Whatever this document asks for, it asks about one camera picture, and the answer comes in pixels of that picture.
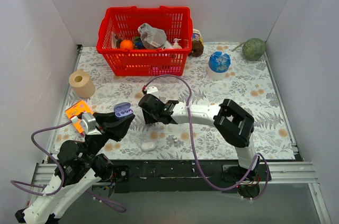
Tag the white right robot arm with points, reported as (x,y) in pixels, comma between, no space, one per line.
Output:
(234,124)

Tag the orange fruit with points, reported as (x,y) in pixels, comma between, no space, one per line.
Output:
(126,44)

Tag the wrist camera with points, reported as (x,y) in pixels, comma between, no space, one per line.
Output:
(87,122)
(151,90)

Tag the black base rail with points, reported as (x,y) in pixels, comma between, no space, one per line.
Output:
(171,176)

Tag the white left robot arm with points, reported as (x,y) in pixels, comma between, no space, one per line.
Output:
(80,165)

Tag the floral table mat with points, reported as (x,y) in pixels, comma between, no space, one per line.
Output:
(248,83)

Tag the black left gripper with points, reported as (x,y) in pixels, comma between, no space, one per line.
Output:
(105,123)

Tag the red plastic shopping basket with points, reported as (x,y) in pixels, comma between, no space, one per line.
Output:
(124,22)

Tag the purple earbud charging case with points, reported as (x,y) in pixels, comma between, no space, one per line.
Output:
(122,107)

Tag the beige paper roll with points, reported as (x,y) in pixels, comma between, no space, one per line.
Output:
(82,84)

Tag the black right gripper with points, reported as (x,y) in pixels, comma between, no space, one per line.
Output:
(152,114)

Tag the brown jar with label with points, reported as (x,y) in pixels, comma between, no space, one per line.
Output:
(197,44)

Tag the white pump bottle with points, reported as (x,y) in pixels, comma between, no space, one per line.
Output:
(176,44)

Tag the grey crumpled bag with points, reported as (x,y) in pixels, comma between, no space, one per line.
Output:
(152,38)

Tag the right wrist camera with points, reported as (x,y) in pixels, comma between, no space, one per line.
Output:
(151,90)

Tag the orange snack box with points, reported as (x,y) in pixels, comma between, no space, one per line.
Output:
(75,110)

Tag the blue lidded white jar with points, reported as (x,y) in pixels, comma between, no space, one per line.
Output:
(218,65)

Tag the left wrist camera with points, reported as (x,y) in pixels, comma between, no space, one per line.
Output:
(87,122)

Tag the green melon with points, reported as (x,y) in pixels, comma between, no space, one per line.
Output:
(252,49)

